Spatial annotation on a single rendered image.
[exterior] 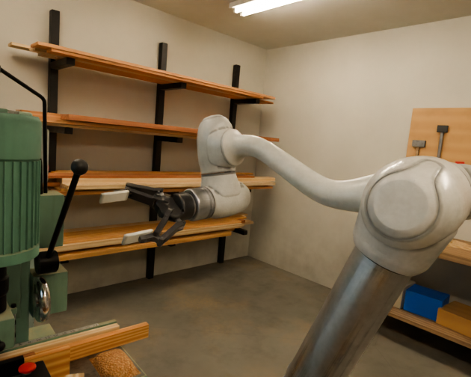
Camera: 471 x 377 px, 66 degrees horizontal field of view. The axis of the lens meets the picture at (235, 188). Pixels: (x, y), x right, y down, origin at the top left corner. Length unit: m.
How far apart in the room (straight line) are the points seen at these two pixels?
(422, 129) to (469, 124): 0.37
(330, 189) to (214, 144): 0.34
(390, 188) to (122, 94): 3.25
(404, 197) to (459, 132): 3.07
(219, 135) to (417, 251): 0.60
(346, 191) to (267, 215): 3.87
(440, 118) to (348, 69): 1.09
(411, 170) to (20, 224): 0.73
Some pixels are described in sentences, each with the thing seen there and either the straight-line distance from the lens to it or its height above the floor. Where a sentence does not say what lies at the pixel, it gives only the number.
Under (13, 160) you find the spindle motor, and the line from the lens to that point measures 0.83.
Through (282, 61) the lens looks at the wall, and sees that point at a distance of 4.69.
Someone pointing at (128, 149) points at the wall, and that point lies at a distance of 3.65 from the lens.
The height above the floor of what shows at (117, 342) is 0.91.
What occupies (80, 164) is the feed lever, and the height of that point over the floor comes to 1.41.
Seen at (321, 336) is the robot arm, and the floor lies 1.16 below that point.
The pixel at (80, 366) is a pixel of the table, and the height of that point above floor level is 0.90.
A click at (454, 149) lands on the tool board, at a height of 1.60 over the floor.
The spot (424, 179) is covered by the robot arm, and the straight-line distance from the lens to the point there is 0.55.
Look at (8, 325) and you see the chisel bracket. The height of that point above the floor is 1.06.
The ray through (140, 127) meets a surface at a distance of 3.15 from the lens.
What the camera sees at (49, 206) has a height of 1.27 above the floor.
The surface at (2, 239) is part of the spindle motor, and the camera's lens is 0.86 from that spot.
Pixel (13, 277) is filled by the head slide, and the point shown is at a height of 1.11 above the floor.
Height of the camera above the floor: 1.48
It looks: 7 degrees down
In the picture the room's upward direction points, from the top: 5 degrees clockwise
